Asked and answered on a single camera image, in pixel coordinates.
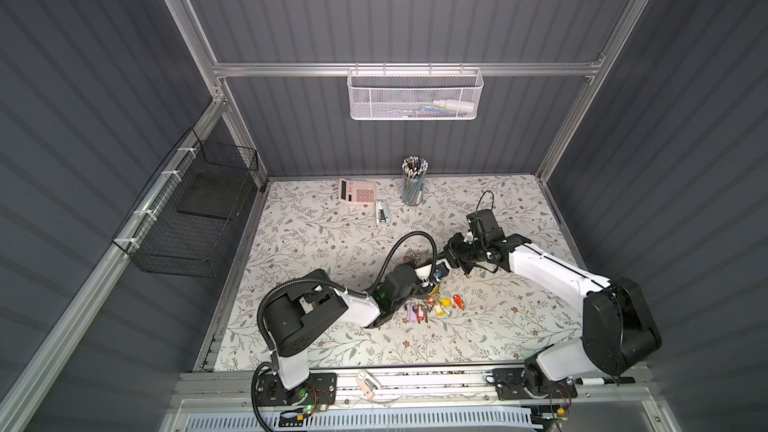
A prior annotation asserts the white wire wall basket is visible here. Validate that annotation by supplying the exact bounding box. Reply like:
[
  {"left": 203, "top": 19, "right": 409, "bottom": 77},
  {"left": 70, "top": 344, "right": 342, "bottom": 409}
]
[{"left": 346, "top": 67, "right": 484, "bottom": 121}]

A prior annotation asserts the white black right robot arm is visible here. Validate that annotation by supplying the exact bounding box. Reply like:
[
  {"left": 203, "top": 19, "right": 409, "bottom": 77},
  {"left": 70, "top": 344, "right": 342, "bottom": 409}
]
[{"left": 443, "top": 209, "right": 662, "bottom": 398}]

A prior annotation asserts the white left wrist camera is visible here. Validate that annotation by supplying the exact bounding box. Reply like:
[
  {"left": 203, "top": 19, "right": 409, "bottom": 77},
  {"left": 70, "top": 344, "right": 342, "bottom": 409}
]
[{"left": 415, "top": 260, "right": 450, "bottom": 283}]

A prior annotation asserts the clear pen cup with pens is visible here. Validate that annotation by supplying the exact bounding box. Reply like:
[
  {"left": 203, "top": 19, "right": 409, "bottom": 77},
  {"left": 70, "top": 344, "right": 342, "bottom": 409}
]
[{"left": 401, "top": 156, "right": 429, "bottom": 205}]

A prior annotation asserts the light blue stapler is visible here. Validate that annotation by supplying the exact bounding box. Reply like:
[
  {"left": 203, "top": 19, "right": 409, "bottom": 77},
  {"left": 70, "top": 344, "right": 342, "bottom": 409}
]
[{"left": 376, "top": 200, "right": 392, "bottom": 225}]

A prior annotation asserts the white bottle in basket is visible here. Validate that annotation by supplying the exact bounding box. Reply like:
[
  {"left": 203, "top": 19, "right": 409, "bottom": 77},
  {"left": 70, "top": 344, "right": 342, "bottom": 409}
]
[{"left": 432, "top": 99, "right": 476, "bottom": 115}]

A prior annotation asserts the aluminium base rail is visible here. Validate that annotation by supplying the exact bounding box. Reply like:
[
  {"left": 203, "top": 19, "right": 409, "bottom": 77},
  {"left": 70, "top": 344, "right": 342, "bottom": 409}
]
[{"left": 160, "top": 362, "right": 675, "bottom": 431}]

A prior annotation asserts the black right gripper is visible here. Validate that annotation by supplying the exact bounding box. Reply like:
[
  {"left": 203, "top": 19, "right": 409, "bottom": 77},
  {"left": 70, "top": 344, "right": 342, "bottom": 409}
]
[{"left": 434, "top": 231, "right": 485, "bottom": 273}]

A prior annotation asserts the purple key tag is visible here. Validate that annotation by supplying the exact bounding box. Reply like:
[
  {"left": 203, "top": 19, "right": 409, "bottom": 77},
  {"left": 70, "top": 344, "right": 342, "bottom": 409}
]
[{"left": 406, "top": 305, "right": 419, "bottom": 324}]

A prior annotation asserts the round metal key organizer plate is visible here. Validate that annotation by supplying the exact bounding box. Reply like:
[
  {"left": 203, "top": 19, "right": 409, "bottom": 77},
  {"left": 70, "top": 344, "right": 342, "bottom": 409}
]
[{"left": 404, "top": 280, "right": 453, "bottom": 324}]

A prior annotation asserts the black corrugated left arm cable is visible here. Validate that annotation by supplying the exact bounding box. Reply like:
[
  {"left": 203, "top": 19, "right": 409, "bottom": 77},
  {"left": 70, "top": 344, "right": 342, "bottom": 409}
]
[{"left": 251, "top": 230, "right": 439, "bottom": 432}]

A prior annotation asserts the red key tag on table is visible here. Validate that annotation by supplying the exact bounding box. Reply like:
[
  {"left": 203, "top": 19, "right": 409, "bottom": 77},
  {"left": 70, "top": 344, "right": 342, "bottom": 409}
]
[{"left": 452, "top": 294, "right": 465, "bottom": 310}]

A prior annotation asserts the black wire side basket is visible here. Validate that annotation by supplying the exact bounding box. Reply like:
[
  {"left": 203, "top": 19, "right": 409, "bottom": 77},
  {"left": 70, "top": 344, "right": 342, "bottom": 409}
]
[{"left": 113, "top": 133, "right": 260, "bottom": 279}]

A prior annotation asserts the pink desk calculator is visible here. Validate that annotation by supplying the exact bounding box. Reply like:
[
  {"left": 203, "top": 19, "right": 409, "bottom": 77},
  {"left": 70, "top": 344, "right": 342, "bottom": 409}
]
[{"left": 338, "top": 178, "right": 377, "bottom": 205}]

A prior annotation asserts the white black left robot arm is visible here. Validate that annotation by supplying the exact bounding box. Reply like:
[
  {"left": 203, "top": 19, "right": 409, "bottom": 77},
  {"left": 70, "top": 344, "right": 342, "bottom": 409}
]
[{"left": 257, "top": 261, "right": 446, "bottom": 391}]

